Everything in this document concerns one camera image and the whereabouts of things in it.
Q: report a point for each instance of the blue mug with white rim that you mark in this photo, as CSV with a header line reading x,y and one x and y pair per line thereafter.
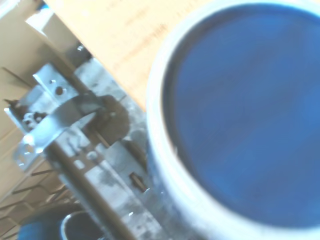
x,y
237,112

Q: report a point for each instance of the steel dishwasher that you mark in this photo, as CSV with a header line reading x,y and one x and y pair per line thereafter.
x,y
110,175

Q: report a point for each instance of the dark blue plate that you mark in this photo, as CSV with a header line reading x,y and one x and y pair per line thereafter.
x,y
80,230
37,232

